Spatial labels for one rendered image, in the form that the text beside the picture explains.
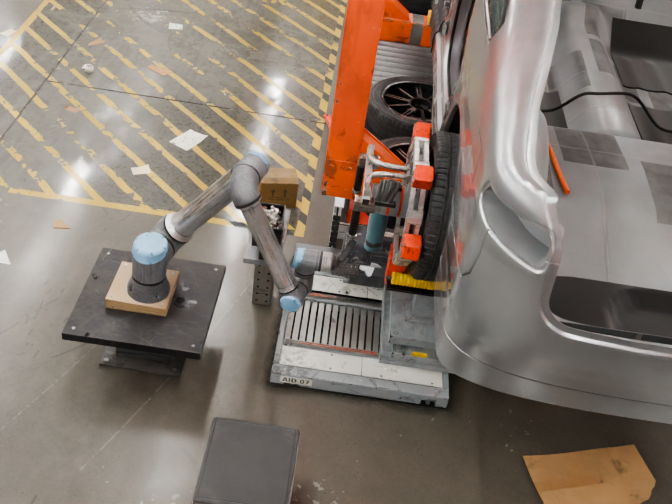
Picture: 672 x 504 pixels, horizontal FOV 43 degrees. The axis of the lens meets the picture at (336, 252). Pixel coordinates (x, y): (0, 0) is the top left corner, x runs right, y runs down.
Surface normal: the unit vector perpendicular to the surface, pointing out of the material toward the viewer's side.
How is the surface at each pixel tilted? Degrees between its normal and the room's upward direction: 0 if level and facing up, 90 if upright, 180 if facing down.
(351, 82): 90
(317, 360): 0
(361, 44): 90
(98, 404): 0
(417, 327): 0
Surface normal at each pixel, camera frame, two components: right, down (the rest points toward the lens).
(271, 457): 0.13, -0.77
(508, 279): -0.56, 0.44
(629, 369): -0.14, 0.68
